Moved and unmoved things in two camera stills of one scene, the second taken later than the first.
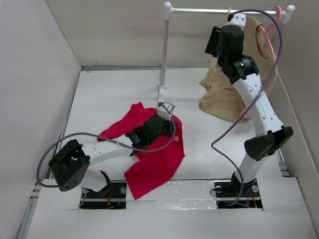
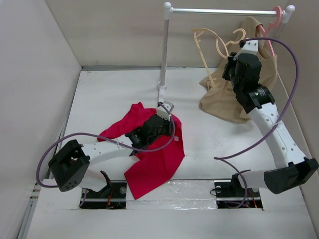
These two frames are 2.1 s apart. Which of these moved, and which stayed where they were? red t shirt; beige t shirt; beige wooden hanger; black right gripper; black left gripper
Moved: beige wooden hanger; black right gripper
Stayed: beige t shirt; black left gripper; red t shirt
